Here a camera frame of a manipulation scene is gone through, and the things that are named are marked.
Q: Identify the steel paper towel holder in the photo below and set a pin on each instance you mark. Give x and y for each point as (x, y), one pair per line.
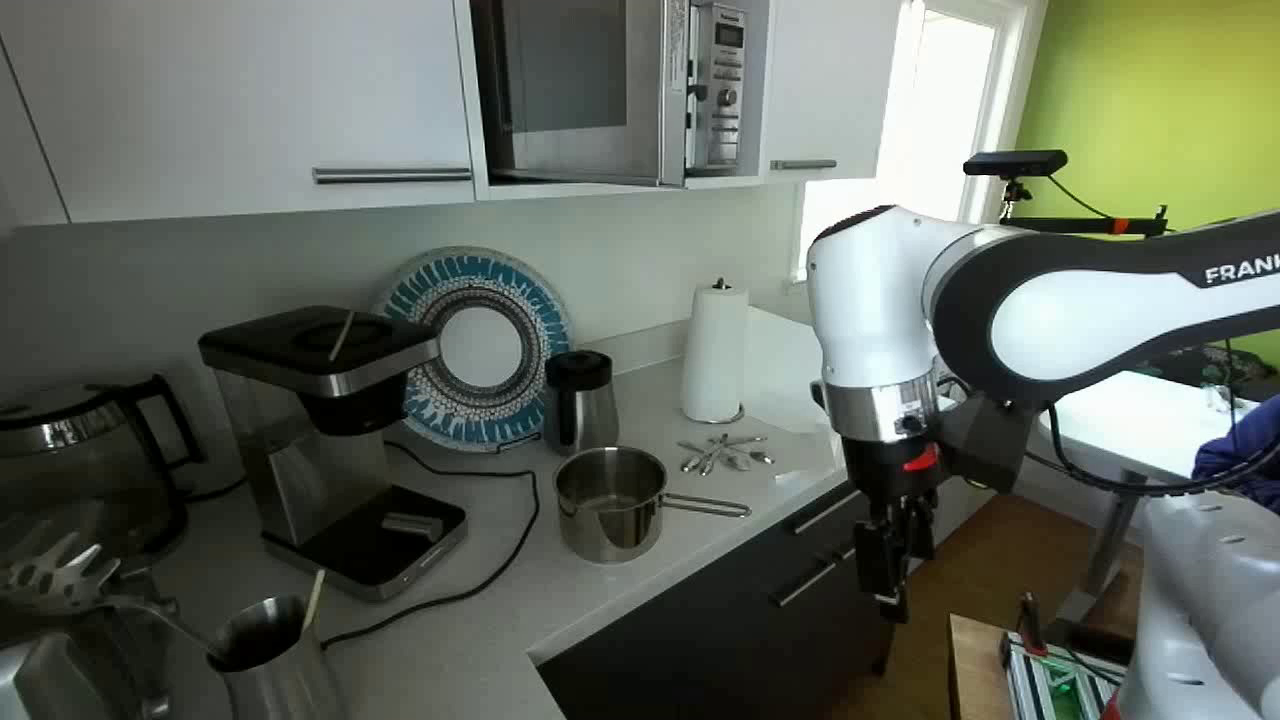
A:
(720, 286)

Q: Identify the dark drawer cabinet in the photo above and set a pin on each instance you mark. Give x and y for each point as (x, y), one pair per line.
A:
(695, 641)

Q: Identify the steel saucepan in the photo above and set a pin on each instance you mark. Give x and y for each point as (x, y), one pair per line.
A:
(606, 514)

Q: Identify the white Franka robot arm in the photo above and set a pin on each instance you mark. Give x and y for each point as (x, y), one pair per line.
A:
(1065, 323)

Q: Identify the white cabinet door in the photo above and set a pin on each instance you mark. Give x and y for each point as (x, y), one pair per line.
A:
(243, 93)
(835, 81)

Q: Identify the wooden table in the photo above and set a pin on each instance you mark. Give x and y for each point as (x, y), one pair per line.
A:
(972, 675)

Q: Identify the black slotted kitchen utensil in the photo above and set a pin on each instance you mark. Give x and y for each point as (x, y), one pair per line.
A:
(52, 574)

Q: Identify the blue patterned decorative plate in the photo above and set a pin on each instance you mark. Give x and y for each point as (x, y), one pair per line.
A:
(485, 345)

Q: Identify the steel cup with stirrer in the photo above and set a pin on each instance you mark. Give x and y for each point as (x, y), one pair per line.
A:
(274, 666)

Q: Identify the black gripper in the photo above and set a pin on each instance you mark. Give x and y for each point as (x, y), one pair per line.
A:
(891, 544)

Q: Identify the white green tool clutter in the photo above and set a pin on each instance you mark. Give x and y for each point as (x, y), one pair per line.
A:
(1053, 682)

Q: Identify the steel toaster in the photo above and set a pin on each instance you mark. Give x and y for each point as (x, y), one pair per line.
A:
(83, 682)

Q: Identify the black steel coffee maker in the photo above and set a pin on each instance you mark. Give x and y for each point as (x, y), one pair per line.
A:
(320, 354)

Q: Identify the white side table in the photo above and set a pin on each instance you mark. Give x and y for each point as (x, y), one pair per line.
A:
(1132, 421)

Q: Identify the person blue sleeve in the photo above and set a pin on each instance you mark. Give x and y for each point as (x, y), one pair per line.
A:
(1244, 453)

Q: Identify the stainless steel microwave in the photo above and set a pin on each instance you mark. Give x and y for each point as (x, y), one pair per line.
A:
(586, 81)

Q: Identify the steel measuring spoon set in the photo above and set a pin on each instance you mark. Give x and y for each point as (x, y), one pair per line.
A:
(720, 450)

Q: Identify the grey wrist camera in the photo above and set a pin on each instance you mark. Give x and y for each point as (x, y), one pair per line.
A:
(984, 445)

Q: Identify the white paper towel roll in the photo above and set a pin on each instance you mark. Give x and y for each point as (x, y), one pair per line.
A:
(712, 354)

